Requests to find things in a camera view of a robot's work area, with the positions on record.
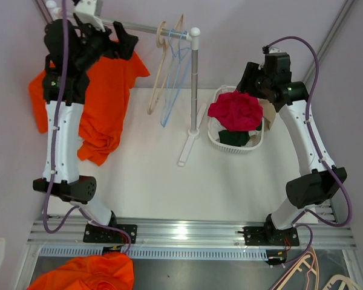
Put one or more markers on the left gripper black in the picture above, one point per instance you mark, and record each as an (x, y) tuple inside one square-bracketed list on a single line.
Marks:
[(126, 41)]

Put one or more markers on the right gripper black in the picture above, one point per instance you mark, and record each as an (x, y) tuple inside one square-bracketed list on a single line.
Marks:
[(249, 75)]

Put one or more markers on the magenta t shirt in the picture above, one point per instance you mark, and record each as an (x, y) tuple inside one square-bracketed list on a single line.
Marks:
[(237, 112)]

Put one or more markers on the beige wooden hanger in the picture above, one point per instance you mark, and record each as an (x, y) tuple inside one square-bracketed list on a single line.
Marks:
[(162, 73)]

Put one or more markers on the beige t shirt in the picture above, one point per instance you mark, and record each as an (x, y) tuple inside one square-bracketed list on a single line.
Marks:
[(269, 114)]

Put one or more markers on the light blue wire hanger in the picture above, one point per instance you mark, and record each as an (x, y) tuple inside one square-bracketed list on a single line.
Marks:
[(183, 55), (166, 111)]

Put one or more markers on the green and white t shirt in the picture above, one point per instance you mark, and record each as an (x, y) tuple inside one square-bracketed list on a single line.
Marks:
[(238, 139)]

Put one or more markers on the orange t shirt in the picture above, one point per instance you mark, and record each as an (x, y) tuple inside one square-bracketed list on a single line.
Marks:
[(106, 104)]

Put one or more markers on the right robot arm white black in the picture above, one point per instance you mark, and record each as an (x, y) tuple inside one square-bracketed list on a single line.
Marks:
[(319, 177)]

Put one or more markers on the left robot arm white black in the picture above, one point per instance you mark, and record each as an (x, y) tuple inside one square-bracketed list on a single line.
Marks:
[(68, 185)]

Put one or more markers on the pink hanger on floor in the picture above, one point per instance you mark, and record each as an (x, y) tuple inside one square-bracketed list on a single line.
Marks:
[(308, 265)]

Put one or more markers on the beige hanger on floor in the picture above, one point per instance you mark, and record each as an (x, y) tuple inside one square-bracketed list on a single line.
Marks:
[(343, 281)]

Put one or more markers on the white perforated plastic basket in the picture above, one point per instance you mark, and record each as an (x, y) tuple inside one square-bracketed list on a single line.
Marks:
[(230, 148)]

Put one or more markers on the metal clothes rack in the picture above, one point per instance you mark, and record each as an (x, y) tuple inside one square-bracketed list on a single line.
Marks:
[(195, 75)]

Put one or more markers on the orange cloth pile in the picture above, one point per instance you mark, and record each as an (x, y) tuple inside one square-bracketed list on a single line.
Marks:
[(109, 271)]

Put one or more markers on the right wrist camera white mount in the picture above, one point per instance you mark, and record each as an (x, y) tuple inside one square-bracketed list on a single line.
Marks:
[(271, 51)]

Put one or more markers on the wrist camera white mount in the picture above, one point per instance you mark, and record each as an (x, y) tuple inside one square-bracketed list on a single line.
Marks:
[(271, 51), (88, 12)]

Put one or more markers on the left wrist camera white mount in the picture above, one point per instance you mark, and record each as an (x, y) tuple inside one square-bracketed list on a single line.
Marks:
[(88, 12)]

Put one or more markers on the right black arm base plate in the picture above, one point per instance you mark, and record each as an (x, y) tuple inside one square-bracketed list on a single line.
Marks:
[(265, 236)]

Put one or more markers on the aluminium rail frame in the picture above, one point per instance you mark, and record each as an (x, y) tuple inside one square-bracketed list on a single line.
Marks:
[(186, 234)]

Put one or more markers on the slotted grey cable duct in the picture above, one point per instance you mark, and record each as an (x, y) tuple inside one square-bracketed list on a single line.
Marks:
[(239, 254)]

